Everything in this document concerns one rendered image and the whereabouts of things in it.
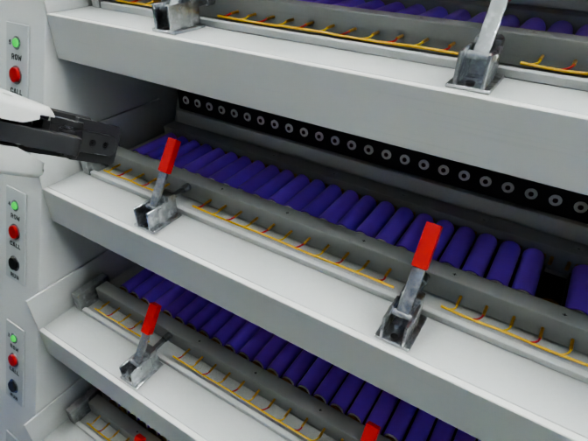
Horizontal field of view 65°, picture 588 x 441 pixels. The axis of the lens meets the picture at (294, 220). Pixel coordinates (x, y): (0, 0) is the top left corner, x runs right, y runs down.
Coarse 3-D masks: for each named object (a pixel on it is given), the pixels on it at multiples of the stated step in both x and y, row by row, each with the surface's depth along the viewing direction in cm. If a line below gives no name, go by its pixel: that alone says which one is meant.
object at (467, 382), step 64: (128, 128) 60; (64, 192) 52; (128, 192) 52; (448, 192) 46; (128, 256) 49; (192, 256) 43; (256, 256) 43; (320, 256) 43; (256, 320) 42; (320, 320) 37; (384, 384) 36; (448, 384) 32; (512, 384) 32; (576, 384) 32
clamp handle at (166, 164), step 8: (168, 144) 46; (176, 144) 46; (168, 152) 46; (176, 152) 46; (168, 160) 46; (160, 168) 46; (168, 168) 46; (160, 176) 46; (160, 184) 46; (152, 192) 46; (160, 192) 46; (152, 200) 46; (160, 200) 48
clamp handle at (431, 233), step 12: (432, 228) 34; (420, 240) 34; (432, 240) 34; (420, 252) 34; (432, 252) 34; (420, 264) 34; (420, 276) 34; (408, 288) 35; (408, 300) 35; (408, 312) 35
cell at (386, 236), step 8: (400, 208) 47; (408, 208) 47; (392, 216) 46; (400, 216) 45; (408, 216) 46; (392, 224) 44; (400, 224) 45; (408, 224) 46; (384, 232) 43; (392, 232) 43; (400, 232) 44; (384, 240) 42; (392, 240) 43
